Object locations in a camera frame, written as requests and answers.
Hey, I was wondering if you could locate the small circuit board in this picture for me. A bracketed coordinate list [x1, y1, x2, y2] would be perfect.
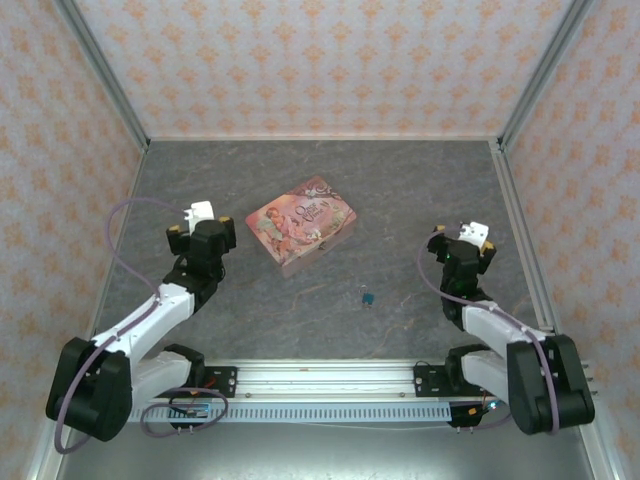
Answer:
[466, 398, 502, 419]
[172, 401, 210, 420]

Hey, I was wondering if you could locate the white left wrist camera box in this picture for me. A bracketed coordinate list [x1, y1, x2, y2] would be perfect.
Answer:
[181, 200, 216, 224]

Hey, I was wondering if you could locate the pink decorated wooden box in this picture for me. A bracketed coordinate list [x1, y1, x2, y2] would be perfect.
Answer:
[244, 174, 359, 281]

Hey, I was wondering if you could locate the aluminium frame profile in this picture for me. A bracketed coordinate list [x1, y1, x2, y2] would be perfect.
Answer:
[24, 422, 91, 480]
[489, 141, 619, 480]

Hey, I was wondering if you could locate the aluminium frame post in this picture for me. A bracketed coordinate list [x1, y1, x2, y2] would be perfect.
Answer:
[53, 0, 152, 154]
[496, 0, 599, 152]

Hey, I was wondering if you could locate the purple cable loop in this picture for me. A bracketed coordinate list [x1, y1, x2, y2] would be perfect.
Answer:
[139, 388, 230, 437]

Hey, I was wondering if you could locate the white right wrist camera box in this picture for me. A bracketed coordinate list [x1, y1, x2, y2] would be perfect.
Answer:
[458, 220, 490, 252]

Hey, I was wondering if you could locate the white perforated cable duct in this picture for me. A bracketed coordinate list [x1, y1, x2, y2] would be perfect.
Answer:
[128, 401, 454, 425]

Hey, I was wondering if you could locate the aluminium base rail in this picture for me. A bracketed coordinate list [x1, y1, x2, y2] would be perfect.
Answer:
[233, 366, 419, 400]

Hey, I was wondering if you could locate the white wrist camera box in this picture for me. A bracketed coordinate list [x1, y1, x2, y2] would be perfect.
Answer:
[458, 220, 490, 252]
[181, 200, 216, 224]

